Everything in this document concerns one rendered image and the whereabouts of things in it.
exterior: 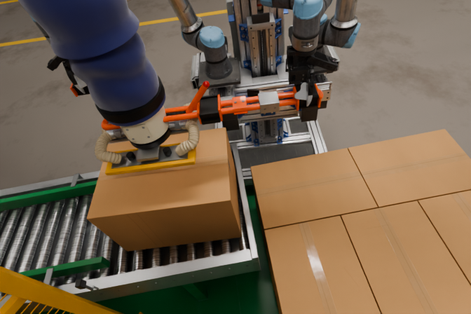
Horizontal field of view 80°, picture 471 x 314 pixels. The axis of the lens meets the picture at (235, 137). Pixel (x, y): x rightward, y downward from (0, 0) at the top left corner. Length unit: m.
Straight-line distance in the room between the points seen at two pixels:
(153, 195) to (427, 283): 1.22
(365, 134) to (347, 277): 1.47
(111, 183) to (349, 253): 1.13
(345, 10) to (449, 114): 1.90
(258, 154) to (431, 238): 1.18
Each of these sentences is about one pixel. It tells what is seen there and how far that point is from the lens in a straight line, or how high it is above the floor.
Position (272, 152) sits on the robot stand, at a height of 0.21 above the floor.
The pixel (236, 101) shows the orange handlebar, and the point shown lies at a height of 1.27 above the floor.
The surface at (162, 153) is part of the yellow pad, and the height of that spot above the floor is 1.15.
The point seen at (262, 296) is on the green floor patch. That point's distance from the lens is 1.99.
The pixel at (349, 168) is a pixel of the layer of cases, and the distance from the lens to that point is 1.74.
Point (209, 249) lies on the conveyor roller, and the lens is 1.52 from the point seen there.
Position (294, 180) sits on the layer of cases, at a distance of 1.65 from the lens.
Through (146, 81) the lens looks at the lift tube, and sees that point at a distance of 0.91.
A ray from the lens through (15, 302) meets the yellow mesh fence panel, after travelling 1.29.
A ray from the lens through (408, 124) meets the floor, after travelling 2.85.
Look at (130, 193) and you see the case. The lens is 1.31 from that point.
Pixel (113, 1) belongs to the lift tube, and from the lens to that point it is 0.79.
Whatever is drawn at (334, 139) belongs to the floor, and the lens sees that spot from 2.57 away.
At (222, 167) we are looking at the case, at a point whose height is 0.95.
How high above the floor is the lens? 1.96
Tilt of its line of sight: 49 degrees down
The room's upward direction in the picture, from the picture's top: 11 degrees counter-clockwise
